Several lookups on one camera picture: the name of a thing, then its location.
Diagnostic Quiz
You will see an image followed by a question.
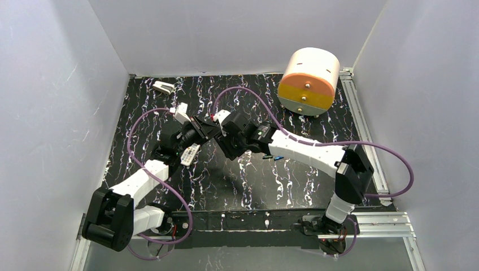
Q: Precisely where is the white remote control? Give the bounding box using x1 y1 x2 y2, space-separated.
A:
180 144 201 167

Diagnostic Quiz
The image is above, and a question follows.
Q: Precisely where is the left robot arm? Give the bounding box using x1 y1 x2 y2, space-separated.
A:
81 117 221 251

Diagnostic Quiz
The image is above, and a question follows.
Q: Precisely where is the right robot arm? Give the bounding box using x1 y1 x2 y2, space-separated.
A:
212 110 374 226

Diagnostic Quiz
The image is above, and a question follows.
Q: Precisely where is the small white clip object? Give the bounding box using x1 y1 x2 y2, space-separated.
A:
152 81 176 95

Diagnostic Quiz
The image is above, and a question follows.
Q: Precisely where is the pink orange cylindrical drawer box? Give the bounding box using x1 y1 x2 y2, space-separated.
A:
277 47 340 117

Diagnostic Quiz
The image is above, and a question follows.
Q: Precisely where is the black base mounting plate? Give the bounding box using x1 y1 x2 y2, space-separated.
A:
136 208 356 251

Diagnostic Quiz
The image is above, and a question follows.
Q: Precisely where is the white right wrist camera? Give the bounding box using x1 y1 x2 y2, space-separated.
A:
211 110 230 136

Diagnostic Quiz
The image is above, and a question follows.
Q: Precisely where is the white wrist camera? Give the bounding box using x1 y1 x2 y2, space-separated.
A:
211 110 230 136
169 102 190 124

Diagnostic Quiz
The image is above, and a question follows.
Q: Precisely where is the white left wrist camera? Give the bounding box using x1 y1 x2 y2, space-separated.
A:
169 102 190 124

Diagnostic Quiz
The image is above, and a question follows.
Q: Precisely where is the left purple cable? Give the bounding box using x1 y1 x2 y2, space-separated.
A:
127 107 194 261

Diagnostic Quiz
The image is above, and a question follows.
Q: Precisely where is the purple cable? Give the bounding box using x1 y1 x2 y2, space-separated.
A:
127 107 194 261
211 86 415 259

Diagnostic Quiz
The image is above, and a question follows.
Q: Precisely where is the aluminium frame rail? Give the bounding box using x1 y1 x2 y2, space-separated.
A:
69 67 425 271

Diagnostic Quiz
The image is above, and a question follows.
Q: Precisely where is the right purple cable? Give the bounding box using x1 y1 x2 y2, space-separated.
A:
211 86 415 259

